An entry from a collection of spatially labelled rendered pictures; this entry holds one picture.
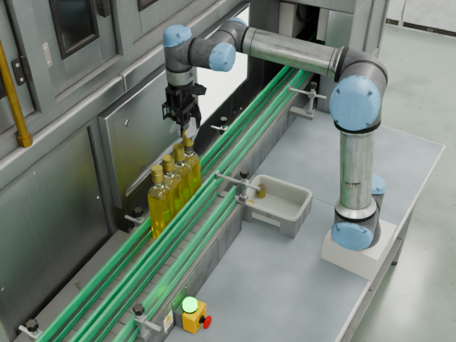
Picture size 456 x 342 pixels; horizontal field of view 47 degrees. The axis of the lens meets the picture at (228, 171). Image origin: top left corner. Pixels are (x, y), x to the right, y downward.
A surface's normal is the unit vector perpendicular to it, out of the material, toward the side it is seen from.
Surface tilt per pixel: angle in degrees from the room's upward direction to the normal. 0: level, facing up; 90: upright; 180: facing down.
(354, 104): 82
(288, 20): 90
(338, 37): 90
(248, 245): 0
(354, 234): 97
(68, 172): 90
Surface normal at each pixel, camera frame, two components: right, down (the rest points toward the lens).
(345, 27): -0.47, 0.57
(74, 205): 0.88, 0.30
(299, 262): 0.00, -0.77
